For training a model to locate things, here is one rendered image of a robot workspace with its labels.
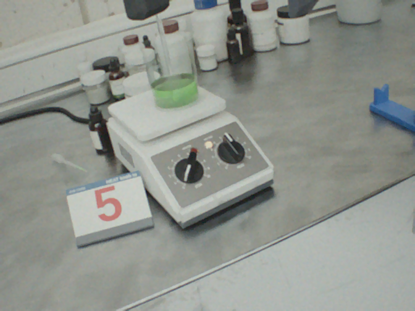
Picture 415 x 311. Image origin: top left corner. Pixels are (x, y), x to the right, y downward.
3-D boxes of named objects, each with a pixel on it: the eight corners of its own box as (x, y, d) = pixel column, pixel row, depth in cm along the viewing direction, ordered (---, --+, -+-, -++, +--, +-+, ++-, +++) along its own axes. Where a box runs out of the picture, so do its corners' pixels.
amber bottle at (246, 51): (249, 50, 99) (243, 5, 94) (254, 55, 95) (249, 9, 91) (231, 53, 98) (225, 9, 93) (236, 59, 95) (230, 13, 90)
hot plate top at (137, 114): (230, 108, 57) (229, 101, 57) (141, 144, 53) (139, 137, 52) (184, 83, 66) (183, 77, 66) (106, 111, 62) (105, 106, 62)
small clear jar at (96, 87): (93, 107, 85) (86, 81, 82) (84, 101, 88) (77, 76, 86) (115, 99, 87) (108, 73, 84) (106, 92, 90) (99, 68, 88)
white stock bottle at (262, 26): (249, 45, 101) (244, 1, 96) (274, 42, 101) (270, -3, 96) (253, 53, 97) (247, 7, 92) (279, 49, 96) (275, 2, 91)
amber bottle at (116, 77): (114, 95, 88) (104, 57, 84) (129, 92, 88) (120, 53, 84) (113, 102, 85) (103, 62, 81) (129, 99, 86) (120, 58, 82)
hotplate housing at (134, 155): (278, 186, 55) (272, 126, 51) (181, 234, 50) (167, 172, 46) (189, 124, 73) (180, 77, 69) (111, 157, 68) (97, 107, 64)
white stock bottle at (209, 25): (220, 64, 94) (210, 1, 87) (191, 62, 97) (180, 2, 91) (237, 52, 99) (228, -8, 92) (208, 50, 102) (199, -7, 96)
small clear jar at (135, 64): (155, 77, 93) (149, 45, 90) (165, 85, 89) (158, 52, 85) (128, 85, 92) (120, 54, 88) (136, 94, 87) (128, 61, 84)
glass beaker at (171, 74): (161, 121, 56) (146, 53, 51) (147, 103, 61) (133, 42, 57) (215, 104, 58) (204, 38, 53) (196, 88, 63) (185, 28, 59)
